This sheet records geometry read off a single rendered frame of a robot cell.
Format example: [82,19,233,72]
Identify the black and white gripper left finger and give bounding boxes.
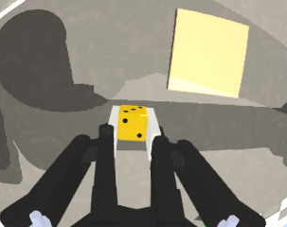
[0,106,120,227]

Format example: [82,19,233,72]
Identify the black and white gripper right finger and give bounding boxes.
[146,108,266,227]

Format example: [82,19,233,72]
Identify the pale yellow mat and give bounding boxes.
[168,9,249,97]

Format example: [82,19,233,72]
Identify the yellow die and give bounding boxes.
[117,105,148,141]

